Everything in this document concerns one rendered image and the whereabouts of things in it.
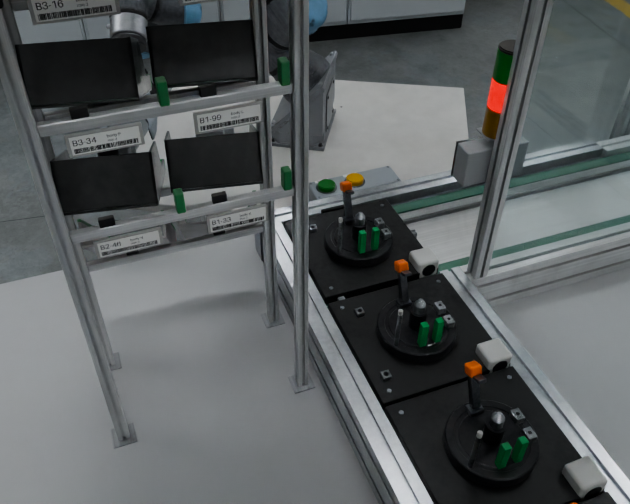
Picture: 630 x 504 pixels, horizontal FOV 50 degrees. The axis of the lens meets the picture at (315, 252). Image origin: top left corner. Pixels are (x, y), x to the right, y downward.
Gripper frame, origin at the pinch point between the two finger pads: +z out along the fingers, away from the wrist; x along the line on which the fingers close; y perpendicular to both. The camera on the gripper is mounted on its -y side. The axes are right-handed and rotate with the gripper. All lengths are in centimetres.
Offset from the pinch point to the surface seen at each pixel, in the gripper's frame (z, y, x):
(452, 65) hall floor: -122, 232, -179
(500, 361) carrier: 47, -27, -61
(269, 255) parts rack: 26.1, -11.0, -25.4
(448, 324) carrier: 40, -23, -54
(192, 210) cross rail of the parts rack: 24.1, -42.4, -10.4
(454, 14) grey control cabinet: -168, 256, -194
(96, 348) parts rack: 41.8, -26.7, 3.4
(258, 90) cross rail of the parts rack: 11, -54, -18
